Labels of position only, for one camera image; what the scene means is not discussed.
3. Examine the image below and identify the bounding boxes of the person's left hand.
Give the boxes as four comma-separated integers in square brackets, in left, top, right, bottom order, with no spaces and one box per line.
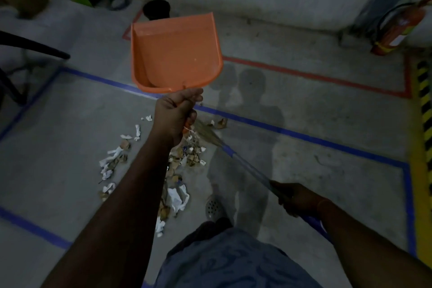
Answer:
[152,88,204,147]

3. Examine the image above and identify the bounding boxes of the person's right hand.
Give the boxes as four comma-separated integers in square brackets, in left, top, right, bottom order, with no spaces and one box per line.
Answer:
[270,180,326,218]

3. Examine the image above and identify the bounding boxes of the orange plastic dustpan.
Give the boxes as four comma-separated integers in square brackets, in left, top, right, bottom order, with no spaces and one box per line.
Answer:
[130,12,224,135]

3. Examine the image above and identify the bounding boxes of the grass broom with metal handle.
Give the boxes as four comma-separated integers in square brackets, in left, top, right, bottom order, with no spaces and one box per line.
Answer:
[194,119,333,243]

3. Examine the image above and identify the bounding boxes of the pile of paper scraps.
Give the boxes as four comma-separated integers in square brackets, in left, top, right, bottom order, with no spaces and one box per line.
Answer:
[98,115,229,239]

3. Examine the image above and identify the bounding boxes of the black bucket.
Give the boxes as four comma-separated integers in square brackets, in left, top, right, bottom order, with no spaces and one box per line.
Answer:
[142,0,171,22]

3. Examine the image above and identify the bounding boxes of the person's right forearm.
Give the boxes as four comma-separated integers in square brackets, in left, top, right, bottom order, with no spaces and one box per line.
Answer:
[317,200,432,288]

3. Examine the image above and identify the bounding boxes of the person's left forearm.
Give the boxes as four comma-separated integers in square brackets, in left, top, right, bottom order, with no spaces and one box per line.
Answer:
[42,132,175,288]

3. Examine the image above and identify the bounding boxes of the grey perforated clog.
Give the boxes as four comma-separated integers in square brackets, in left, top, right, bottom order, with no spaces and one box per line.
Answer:
[205,195,227,223]

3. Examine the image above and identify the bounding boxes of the blue patterned shirt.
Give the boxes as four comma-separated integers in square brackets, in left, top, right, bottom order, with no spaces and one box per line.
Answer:
[153,227,323,288]

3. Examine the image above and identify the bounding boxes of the black patterned trousers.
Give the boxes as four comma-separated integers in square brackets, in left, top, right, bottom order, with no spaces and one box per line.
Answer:
[167,218,234,258]

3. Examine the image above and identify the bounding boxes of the black plastic table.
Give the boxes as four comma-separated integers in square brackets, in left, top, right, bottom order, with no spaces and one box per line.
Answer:
[0,30,72,106]

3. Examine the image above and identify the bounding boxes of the red fire extinguisher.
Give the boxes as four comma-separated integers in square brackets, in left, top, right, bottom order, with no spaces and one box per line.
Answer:
[370,0,432,57]

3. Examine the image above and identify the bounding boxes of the grey cable coil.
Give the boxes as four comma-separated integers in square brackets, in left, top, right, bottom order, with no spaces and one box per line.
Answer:
[108,0,133,12]

